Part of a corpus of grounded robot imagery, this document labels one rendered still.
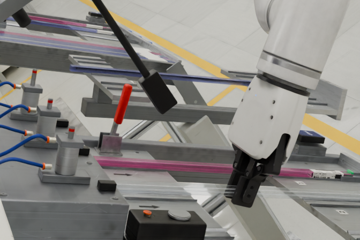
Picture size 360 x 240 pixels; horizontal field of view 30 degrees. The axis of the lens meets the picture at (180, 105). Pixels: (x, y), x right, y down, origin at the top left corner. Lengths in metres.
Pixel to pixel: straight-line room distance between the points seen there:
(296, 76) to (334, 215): 0.22
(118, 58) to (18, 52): 0.27
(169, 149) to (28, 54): 0.78
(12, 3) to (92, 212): 0.21
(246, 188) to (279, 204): 1.51
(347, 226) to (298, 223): 1.37
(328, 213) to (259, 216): 0.58
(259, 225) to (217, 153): 0.47
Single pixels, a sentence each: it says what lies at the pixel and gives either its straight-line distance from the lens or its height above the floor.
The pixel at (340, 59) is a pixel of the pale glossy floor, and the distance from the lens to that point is 3.01.
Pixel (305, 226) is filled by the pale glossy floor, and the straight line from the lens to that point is 2.29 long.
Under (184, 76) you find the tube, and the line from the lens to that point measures 1.38.
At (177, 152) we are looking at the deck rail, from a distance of 1.09.
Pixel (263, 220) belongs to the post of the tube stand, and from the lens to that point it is 1.55.
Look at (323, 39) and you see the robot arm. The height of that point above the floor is 1.07.
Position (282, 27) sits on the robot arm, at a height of 1.10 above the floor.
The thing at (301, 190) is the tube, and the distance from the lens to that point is 0.98.
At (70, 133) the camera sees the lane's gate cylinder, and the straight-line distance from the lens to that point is 0.69.
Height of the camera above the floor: 1.47
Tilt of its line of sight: 26 degrees down
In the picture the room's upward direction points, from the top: 33 degrees counter-clockwise
